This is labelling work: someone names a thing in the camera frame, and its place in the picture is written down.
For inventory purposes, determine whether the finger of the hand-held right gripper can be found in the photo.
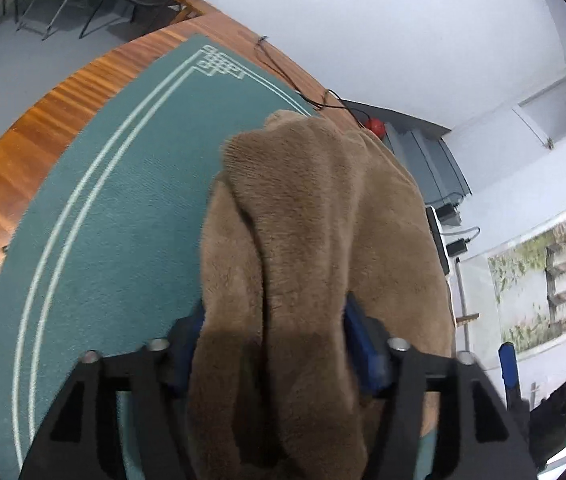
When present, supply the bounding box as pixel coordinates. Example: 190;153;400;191
498;341;532;413

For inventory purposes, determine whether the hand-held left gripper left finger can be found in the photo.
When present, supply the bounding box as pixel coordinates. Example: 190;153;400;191
19;305;208;480

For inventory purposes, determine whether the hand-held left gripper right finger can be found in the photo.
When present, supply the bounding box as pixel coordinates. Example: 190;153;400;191
344;292;538;480

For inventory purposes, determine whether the brown fleece garment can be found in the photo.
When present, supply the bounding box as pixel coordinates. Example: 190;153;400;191
185;109;456;480

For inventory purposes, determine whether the black glossy panel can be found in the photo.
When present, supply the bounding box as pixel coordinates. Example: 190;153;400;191
528;374;566;467

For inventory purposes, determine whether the white stand pole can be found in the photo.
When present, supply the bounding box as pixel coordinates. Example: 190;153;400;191
454;257;481;356

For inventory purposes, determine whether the white power strip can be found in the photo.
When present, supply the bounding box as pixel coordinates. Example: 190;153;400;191
425;205;451;276

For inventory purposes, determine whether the green table mat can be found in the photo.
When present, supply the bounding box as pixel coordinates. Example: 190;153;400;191
0;32;438;480

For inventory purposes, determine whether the white door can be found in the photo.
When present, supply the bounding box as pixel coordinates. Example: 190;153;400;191
513;74;566;143

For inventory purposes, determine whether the landscape wall scroll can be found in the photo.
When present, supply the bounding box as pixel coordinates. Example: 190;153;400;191
455;195;566;361

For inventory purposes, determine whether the long black cable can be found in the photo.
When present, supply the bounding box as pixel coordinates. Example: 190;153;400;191
254;35;364;128

